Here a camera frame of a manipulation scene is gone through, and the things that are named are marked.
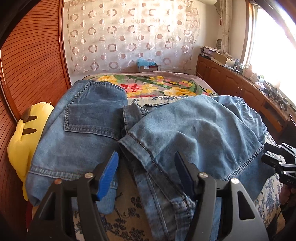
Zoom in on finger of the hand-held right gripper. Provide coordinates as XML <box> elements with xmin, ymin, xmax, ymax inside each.
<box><xmin>261</xmin><ymin>151</ymin><xmax>287</xmax><ymax>174</ymax></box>
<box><xmin>264</xmin><ymin>142</ymin><xmax>296</xmax><ymax>163</ymax></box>

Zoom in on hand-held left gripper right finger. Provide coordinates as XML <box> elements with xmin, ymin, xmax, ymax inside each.
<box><xmin>174</xmin><ymin>151</ymin><xmax>270</xmax><ymax>241</ymax></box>

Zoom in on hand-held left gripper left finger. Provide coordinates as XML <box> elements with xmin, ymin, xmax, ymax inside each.
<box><xmin>26</xmin><ymin>151</ymin><xmax>119</xmax><ymax>241</ymax></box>

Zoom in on light blue denim pants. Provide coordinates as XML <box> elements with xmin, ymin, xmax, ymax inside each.
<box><xmin>118</xmin><ymin>95</ymin><xmax>275</xmax><ymax>241</ymax></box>

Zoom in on darker blue denim pants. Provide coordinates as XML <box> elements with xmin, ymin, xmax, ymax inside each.
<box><xmin>25</xmin><ymin>80</ymin><xmax>128</xmax><ymax>214</ymax></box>

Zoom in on person's right hand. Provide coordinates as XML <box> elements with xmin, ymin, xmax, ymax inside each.
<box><xmin>279</xmin><ymin>185</ymin><xmax>295</xmax><ymax>209</ymax></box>

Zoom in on blue floral bedsheet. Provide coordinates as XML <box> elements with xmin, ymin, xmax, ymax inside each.
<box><xmin>72</xmin><ymin>95</ymin><xmax>296</xmax><ymax>241</ymax></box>

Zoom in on black electronic gadgets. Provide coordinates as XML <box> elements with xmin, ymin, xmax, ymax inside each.
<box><xmin>264</xmin><ymin>85</ymin><xmax>289</xmax><ymax>109</ymax></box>

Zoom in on yellow plush toy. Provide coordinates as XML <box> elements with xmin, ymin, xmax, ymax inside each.
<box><xmin>7</xmin><ymin>101</ymin><xmax>55</xmax><ymax>202</ymax></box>

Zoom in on long wooden cabinet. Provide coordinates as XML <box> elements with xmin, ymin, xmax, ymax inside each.
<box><xmin>196</xmin><ymin>54</ymin><xmax>292</xmax><ymax>139</ymax></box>

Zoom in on colourful floral blanket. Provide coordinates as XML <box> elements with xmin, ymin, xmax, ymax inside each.
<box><xmin>82</xmin><ymin>71</ymin><xmax>219</xmax><ymax>99</ymax></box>

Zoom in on small cardboard box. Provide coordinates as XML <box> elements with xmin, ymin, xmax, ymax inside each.
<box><xmin>138</xmin><ymin>64</ymin><xmax>160</xmax><ymax>73</ymax></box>

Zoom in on open cardboard box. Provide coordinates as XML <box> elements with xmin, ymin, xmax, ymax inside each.
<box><xmin>213</xmin><ymin>53</ymin><xmax>235</xmax><ymax>67</ymax></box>

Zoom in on blue cloth bundle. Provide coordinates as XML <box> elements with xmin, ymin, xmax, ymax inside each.
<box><xmin>135</xmin><ymin>58</ymin><xmax>154</xmax><ymax>67</ymax></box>

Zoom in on stack of papers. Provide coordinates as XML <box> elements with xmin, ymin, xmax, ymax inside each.
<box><xmin>200</xmin><ymin>46</ymin><xmax>221</xmax><ymax>56</ymax></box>

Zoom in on slatted wooden wardrobe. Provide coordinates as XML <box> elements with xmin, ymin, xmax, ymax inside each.
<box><xmin>0</xmin><ymin>0</ymin><xmax>72</xmax><ymax>232</ymax></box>

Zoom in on circle-patterned sheer curtain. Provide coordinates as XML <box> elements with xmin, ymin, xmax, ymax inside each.
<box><xmin>63</xmin><ymin>0</ymin><xmax>200</xmax><ymax>76</ymax></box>

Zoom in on beige window curtain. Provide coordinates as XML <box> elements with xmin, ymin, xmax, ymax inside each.
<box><xmin>217</xmin><ymin>0</ymin><xmax>233</xmax><ymax>56</ymax></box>

